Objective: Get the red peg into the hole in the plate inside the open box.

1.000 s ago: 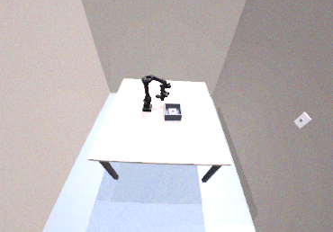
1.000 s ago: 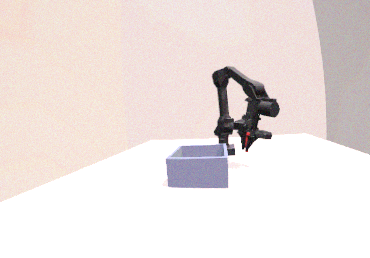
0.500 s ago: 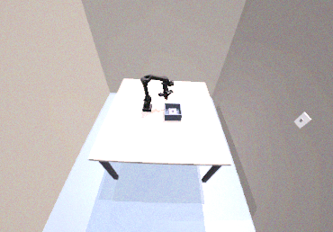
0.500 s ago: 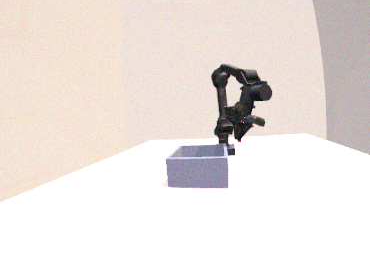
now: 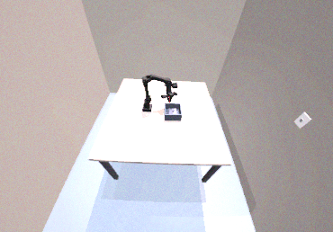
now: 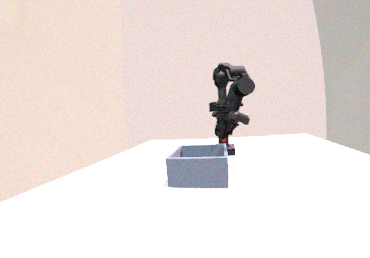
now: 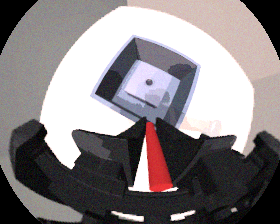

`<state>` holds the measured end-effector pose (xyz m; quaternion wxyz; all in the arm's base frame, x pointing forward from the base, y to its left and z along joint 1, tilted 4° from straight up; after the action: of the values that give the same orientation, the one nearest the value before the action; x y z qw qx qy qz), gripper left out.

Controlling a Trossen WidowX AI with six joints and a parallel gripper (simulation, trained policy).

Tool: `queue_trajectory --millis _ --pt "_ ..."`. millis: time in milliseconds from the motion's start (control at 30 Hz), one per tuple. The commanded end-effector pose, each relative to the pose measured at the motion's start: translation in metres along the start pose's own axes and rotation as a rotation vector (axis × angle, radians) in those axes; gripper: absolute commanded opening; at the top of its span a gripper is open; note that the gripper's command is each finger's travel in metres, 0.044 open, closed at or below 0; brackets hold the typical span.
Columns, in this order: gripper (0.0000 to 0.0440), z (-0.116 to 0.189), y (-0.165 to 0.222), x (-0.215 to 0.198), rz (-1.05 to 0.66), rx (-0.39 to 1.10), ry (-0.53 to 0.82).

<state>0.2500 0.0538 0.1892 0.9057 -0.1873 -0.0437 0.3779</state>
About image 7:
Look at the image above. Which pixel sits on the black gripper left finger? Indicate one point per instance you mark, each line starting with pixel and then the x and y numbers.
pixel 125 147

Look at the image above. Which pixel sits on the red peg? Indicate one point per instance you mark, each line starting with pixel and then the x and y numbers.
pixel 158 173

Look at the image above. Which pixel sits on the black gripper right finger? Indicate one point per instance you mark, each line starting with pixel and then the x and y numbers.
pixel 181 151

